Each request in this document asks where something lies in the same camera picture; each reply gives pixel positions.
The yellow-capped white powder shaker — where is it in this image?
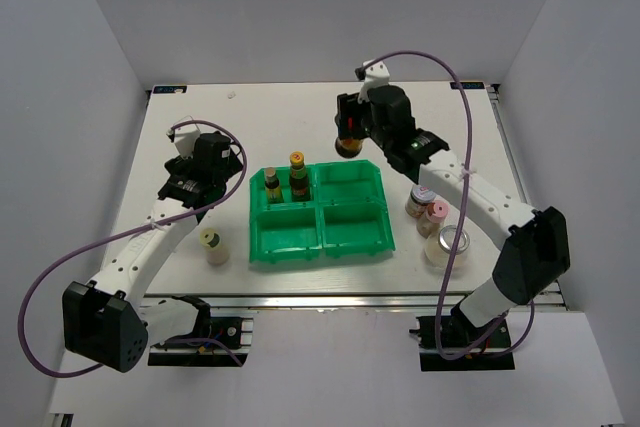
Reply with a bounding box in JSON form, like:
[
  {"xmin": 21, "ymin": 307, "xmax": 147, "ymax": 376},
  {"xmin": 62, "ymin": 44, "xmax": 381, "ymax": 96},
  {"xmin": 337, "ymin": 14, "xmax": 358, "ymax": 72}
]
[{"xmin": 199, "ymin": 228, "xmax": 230, "ymax": 266}]

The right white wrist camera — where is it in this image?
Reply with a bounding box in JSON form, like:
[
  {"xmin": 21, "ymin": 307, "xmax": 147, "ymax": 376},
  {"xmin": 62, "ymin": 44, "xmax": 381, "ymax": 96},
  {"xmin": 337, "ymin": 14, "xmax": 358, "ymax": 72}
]
[{"xmin": 355, "ymin": 59, "xmax": 390, "ymax": 103}]

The large silver-lidded glass jar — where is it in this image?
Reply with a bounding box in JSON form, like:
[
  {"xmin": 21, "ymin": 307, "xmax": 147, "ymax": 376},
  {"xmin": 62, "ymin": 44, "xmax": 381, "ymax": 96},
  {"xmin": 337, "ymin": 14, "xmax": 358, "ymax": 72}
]
[{"xmin": 424, "ymin": 225, "xmax": 471, "ymax": 270}]

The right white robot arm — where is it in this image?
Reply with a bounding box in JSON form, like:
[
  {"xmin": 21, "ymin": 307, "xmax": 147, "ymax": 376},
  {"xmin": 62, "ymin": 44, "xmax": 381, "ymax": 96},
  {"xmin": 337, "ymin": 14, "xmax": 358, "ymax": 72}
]
[{"xmin": 335, "ymin": 85, "xmax": 570, "ymax": 346}]

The small brown-capped oil bottle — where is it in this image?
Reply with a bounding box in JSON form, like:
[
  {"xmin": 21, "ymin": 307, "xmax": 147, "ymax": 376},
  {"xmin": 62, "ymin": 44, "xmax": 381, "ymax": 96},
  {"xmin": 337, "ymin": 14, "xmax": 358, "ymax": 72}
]
[{"xmin": 264, "ymin": 167, "xmax": 284, "ymax": 204}]

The blue table label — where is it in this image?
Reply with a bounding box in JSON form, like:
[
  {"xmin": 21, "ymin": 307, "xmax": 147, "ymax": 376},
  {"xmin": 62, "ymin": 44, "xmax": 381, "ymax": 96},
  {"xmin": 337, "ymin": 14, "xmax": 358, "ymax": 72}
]
[
  {"xmin": 151, "ymin": 85, "xmax": 187, "ymax": 95},
  {"xmin": 450, "ymin": 81, "xmax": 486, "ymax": 90}
]

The left blue table label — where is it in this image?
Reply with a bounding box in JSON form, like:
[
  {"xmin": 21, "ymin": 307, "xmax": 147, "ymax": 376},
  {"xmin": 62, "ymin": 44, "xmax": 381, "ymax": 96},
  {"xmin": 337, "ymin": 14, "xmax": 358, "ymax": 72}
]
[{"xmin": 151, "ymin": 85, "xmax": 187, "ymax": 95}]

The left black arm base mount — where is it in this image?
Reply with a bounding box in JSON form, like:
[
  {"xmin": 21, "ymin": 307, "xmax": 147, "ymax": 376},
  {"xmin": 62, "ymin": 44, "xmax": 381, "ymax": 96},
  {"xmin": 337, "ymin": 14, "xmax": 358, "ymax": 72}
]
[{"xmin": 140, "ymin": 296, "xmax": 253, "ymax": 368}]

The green four-compartment plastic tray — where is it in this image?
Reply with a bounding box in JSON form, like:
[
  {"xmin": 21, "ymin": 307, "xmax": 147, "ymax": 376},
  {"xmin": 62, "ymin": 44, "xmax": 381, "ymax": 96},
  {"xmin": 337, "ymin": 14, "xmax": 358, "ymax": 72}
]
[{"xmin": 249, "ymin": 160, "xmax": 395, "ymax": 264}]

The pink-capped spice shaker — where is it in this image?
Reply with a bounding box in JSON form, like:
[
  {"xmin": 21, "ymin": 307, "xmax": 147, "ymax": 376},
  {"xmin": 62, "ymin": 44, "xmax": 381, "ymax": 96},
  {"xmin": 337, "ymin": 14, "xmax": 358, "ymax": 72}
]
[{"xmin": 416, "ymin": 200, "xmax": 449, "ymax": 238}]

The right blue table label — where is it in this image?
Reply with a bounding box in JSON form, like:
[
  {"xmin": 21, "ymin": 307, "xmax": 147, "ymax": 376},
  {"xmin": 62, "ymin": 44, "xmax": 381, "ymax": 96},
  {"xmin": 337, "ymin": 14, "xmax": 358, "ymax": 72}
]
[{"xmin": 450, "ymin": 81, "xmax": 486, "ymax": 90}]

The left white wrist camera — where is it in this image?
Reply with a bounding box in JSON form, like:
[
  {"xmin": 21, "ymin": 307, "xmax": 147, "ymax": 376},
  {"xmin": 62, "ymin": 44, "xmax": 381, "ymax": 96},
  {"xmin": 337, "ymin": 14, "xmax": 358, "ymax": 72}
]
[{"xmin": 166, "ymin": 124, "xmax": 201, "ymax": 159}]

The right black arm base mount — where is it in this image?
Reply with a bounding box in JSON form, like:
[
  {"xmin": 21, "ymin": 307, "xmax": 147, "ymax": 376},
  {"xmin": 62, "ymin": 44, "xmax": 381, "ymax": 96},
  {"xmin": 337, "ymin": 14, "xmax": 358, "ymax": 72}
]
[{"xmin": 408, "ymin": 311, "xmax": 517, "ymax": 373}]

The white-lidded glass jar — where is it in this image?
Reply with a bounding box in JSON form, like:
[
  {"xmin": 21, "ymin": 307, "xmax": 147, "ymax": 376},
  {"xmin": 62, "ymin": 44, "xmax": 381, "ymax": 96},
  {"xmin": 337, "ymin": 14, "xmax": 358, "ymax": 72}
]
[{"xmin": 405, "ymin": 185, "xmax": 437, "ymax": 219}]

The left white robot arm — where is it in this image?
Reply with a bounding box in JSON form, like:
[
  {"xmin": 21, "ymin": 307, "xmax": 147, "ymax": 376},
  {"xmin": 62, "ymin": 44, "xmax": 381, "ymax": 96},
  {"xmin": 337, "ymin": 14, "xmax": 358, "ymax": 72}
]
[{"xmin": 62, "ymin": 131, "xmax": 245, "ymax": 372}]

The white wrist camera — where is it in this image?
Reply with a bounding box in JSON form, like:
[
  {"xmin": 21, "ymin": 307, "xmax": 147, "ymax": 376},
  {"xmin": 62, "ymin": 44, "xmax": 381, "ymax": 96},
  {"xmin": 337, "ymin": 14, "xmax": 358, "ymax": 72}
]
[
  {"xmin": 166, "ymin": 124, "xmax": 201, "ymax": 159},
  {"xmin": 355, "ymin": 59, "xmax": 390, "ymax": 103}
]

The red-lidded dark sauce jar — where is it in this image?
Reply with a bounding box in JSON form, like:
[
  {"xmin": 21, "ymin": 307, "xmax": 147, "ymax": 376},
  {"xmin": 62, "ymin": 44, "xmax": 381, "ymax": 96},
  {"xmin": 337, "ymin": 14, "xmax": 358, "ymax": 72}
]
[{"xmin": 334, "ymin": 138, "xmax": 363, "ymax": 159}]

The aluminium table frame rail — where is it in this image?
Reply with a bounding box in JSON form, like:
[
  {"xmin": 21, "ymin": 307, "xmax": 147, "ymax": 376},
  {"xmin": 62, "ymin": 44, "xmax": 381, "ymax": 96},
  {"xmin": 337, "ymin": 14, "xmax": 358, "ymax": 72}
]
[{"xmin": 486, "ymin": 84, "xmax": 566, "ymax": 309}]

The yellow-capped green label sauce bottle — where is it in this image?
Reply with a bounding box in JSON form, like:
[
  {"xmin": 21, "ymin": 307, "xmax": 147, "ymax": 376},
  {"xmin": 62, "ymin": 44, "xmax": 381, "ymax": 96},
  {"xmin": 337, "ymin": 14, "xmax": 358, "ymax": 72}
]
[{"xmin": 289, "ymin": 151, "xmax": 311, "ymax": 202}]

